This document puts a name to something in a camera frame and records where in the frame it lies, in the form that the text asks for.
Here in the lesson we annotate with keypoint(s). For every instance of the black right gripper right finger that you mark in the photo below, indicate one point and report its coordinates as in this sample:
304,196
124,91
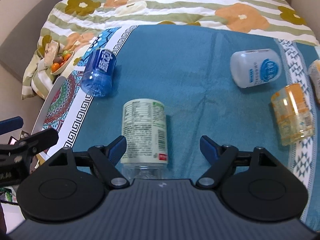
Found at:
220,159

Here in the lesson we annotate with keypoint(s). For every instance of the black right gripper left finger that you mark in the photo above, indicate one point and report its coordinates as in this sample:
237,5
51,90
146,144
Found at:
105,159

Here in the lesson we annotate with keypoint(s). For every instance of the green label clear cup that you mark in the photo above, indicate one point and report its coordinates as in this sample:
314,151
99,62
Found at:
144,126

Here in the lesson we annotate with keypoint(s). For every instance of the clear cup orange label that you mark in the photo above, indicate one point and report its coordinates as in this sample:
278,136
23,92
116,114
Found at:
292,114

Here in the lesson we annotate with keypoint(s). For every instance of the white plastic cup blue logo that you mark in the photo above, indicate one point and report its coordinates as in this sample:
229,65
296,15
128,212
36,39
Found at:
251,68

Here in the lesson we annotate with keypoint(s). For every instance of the small orange label cup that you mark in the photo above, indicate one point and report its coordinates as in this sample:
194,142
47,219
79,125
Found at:
314,74

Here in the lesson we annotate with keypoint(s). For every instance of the blue patterned tablecloth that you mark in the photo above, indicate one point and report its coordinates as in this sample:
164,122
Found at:
187,69

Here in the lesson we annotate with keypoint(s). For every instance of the bowl of fruit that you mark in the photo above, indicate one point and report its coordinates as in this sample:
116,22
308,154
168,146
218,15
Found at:
60,62

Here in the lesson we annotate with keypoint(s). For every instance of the grey headboard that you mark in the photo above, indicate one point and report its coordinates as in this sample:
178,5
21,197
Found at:
20,45

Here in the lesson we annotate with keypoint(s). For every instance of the white snack packet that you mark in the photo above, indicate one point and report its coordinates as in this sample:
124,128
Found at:
51,51

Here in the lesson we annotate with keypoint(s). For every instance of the floral striped quilt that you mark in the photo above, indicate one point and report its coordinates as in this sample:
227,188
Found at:
74,24

